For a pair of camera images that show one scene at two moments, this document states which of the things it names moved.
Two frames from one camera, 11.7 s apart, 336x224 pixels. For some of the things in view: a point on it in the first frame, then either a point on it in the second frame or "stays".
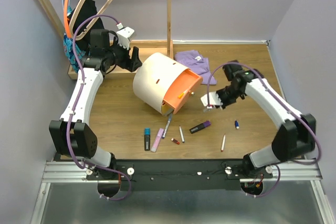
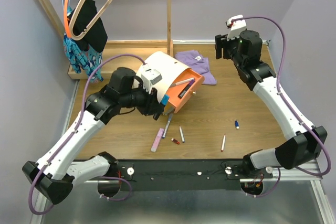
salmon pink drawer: [182, 89] stays
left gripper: [131, 64] → [152, 106]
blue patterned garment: [68, 43] stays
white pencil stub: [181, 134] stays
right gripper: [224, 104] → [221, 42]
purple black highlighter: [199, 127] → [186, 88]
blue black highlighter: [147, 139] → [165, 99]
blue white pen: [170, 118] stays
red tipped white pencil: [223, 140] stays
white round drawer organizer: [151, 76] stays
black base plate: [179, 175] stays
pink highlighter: [157, 139] stays
